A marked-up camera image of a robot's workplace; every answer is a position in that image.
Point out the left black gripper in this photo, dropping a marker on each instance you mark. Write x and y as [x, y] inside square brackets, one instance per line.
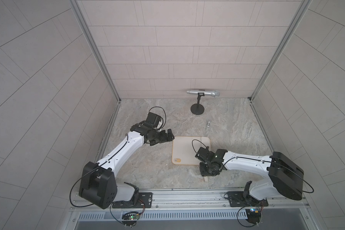
[161, 138]

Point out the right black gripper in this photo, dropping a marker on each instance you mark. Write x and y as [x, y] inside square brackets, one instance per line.
[201, 166]

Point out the white cutting board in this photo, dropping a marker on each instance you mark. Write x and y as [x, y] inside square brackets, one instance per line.
[185, 148]

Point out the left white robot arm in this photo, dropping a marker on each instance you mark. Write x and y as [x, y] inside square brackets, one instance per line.
[98, 181]

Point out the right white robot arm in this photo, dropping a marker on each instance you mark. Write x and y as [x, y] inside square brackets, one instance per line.
[280, 175]

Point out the right green circuit board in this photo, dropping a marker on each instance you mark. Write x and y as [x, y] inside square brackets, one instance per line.
[254, 216]

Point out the green circuit board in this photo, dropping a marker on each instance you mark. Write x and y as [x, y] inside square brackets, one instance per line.
[254, 216]
[130, 218]

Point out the left green circuit board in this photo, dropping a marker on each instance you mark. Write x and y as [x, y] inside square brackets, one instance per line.
[130, 218]

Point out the black microphone stand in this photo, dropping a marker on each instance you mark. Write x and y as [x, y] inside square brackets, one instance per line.
[197, 108]

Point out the silver microphone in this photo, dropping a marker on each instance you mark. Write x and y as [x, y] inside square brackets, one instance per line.
[204, 93]

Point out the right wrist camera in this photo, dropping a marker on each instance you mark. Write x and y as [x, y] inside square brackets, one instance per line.
[203, 154]

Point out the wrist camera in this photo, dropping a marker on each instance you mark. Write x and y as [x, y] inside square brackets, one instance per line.
[154, 120]
[203, 154]

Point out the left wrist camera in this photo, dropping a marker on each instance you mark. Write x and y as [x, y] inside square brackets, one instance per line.
[154, 120]

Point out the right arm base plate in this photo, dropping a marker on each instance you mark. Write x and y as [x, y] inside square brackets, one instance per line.
[237, 199]

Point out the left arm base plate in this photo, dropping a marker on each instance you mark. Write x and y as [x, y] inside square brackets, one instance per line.
[143, 200]

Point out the aluminium mounting rail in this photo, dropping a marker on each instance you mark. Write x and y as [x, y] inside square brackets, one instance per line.
[195, 198]

